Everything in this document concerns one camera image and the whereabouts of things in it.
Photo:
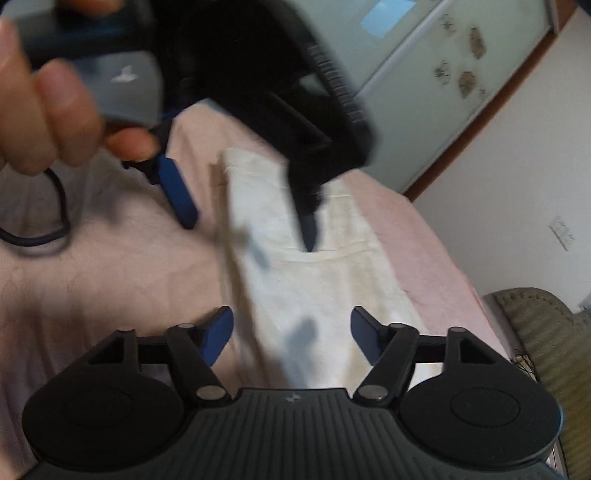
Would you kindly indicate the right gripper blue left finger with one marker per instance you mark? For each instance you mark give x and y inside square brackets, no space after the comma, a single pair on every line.
[207,338]

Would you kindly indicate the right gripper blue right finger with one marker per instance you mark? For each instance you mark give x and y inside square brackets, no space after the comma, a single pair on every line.
[372,337]

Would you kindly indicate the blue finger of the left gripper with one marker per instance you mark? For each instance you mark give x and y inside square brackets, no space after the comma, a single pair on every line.
[309,230]
[172,184]

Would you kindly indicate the cream white pants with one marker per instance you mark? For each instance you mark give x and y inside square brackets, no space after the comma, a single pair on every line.
[293,307]

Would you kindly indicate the person's left hand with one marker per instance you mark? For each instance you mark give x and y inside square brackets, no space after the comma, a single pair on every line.
[50,115]

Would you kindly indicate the pink floral bed blanket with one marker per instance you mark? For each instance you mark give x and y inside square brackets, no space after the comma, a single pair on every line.
[128,263]

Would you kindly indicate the frosted glass wardrobe door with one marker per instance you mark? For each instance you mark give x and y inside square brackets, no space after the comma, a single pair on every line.
[424,69]

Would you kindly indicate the olive green padded headboard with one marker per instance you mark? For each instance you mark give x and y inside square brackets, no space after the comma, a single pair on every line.
[536,324]

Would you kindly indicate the white wall power socket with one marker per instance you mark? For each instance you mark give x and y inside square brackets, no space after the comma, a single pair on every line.
[562,232]

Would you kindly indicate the brown wooden door frame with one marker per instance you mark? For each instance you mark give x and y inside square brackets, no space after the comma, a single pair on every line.
[560,14]

